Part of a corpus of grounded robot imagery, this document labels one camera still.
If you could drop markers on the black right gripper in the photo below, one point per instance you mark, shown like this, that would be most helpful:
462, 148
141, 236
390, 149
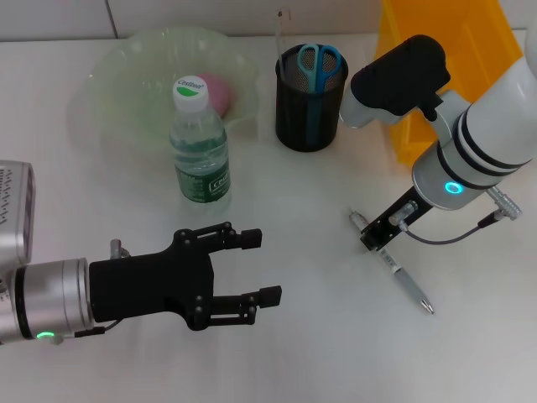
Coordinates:
390, 222

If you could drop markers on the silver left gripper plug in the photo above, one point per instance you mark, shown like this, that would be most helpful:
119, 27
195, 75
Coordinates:
116, 248

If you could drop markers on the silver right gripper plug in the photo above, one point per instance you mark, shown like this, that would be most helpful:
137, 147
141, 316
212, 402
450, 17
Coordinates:
403, 214

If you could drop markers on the pink peach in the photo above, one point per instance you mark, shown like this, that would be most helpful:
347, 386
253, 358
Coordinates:
220, 94

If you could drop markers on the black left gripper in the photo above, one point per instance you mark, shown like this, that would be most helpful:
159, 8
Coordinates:
147, 285

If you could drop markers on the yellow plastic storage bin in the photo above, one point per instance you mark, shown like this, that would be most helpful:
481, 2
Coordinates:
474, 46

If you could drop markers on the black mesh pen holder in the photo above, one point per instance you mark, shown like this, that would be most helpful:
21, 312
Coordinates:
293, 126

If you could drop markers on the grey grip ballpoint pen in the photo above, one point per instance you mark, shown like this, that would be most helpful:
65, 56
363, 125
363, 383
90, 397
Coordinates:
409, 283

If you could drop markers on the water bottle green label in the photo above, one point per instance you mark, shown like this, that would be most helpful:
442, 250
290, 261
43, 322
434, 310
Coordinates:
201, 159

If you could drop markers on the translucent green fruit plate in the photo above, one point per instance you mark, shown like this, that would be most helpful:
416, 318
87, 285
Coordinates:
134, 92

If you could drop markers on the blue safety scissors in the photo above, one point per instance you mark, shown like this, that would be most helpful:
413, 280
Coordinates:
319, 75

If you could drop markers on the transparent plastic ruler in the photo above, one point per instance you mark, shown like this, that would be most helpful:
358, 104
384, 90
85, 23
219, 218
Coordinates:
279, 42

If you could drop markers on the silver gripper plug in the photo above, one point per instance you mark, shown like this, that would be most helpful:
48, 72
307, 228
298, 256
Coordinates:
116, 248
403, 214

